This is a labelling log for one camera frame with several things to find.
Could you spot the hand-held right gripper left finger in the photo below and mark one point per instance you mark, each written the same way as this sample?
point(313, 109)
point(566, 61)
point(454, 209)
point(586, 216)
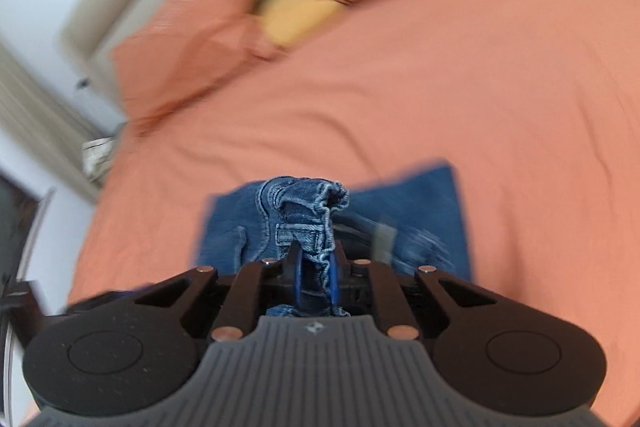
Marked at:
point(295, 274)

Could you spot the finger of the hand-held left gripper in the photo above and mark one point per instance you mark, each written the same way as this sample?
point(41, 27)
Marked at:
point(95, 299)

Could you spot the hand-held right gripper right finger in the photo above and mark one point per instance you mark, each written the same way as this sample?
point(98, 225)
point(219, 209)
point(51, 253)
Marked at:
point(333, 279)

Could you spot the blue denim pants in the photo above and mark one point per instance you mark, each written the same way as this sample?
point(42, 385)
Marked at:
point(425, 202)

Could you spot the white crumpled cloth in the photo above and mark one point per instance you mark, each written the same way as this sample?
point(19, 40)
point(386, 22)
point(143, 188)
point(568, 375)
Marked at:
point(99, 157)

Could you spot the beige nightstand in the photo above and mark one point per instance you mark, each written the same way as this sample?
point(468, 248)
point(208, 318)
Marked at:
point(117, 132)

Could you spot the beige curtain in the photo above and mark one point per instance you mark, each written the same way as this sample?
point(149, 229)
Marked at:
point(40, 122)

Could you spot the orange bed sheet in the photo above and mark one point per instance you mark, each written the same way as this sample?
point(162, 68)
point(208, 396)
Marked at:
point(400, 97)

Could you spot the small yellow pillow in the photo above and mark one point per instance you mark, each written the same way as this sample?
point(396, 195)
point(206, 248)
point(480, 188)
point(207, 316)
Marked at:
point(295, 12)

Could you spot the black wall charger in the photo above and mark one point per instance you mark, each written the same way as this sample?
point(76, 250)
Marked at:
point(81, 83)

